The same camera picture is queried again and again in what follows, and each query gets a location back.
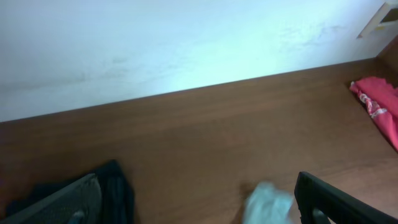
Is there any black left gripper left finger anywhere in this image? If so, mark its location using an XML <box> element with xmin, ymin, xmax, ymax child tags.
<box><xmin>1</xmin><ymin>174</ymin><xmax>102</xmax><ymax>224</ymax></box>

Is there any folded dark navy garment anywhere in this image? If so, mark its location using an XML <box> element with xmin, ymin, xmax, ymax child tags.
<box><xmin>5</xmin><ymin>160</ymin><xmax>134</xmax><ymax>224</ymax></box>

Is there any red t-shirt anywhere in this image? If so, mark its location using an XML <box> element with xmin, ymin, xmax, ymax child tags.
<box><xmin>349</xmin><ymin>77</ymin><xmax>397</xmax><ymax>151</ymax></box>

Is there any wall fixture frame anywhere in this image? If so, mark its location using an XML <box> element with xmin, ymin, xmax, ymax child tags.
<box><xmin>358</xmin><ymin>0</ymin><xmax>397</xmax><ymax>38</ymax></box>

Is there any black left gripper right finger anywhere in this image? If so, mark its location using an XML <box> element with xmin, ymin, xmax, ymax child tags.
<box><xmin>294</xmin><ymin>172</ymin><xmax>397</xmax><ymax>224</ymax></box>

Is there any light blue t-shirt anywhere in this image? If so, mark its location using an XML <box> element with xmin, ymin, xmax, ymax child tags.
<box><xmin>242</xmin><ymin>182</ymin><xmax>294</xmax><ymax>224</ymax></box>

